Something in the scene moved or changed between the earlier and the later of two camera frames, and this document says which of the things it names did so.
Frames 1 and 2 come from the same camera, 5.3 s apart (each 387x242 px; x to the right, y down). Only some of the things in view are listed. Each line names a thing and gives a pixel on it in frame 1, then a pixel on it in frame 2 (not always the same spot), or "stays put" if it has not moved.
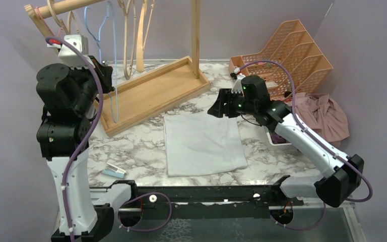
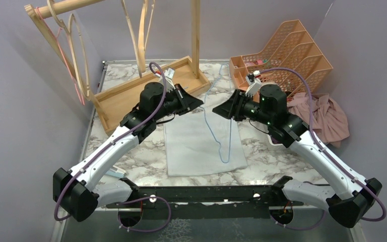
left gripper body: (105, 86) → (174, 102)
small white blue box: (112, 170) stays put
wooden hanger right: (140, 53) stays put
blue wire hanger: (109, 4) → (231, 120)
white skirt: (197, 143) stays put
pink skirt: (323, 116) stays put
